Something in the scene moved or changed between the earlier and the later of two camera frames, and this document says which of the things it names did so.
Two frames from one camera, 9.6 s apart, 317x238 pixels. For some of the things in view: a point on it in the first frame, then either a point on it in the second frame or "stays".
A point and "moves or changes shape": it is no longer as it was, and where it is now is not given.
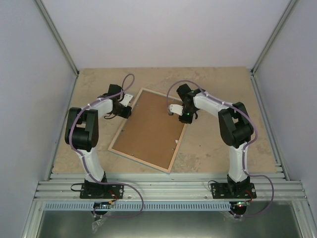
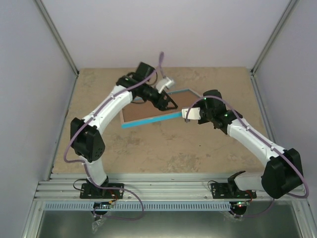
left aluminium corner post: (52, 29) stays
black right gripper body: (191, 110) -> (209, 114)
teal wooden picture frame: (162, 169) -> (139, 113)
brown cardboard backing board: (151, 134) moves or changes shape
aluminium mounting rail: (168, 187) stays
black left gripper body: (121, 113) -> (155, 101)
